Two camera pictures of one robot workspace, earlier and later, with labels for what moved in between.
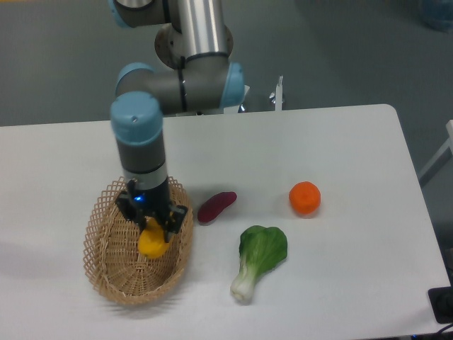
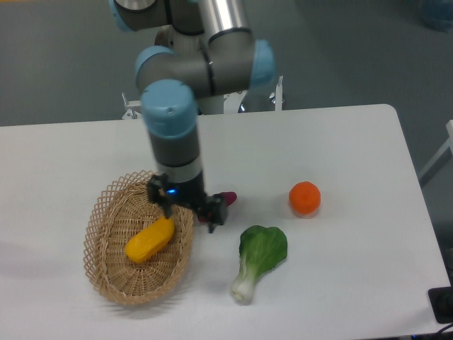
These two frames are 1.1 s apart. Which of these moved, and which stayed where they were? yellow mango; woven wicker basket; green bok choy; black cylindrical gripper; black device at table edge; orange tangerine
Moved: yellow mango; black cylindrical gripper
Stayed: orange tangerine; woven wicker basket; green bok choy; black device at table edge
